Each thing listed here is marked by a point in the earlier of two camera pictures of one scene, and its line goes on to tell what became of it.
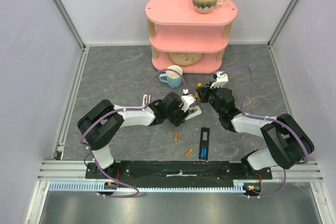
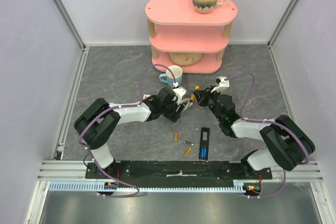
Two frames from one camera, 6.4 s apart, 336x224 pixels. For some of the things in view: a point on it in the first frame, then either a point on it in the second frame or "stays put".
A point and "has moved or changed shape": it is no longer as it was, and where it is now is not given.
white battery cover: x=145 y=99 stays put
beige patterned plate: x=185 y=58 stays put
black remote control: x=203 y=151 stays put
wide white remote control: x=194 y=111 has moved or changed shape
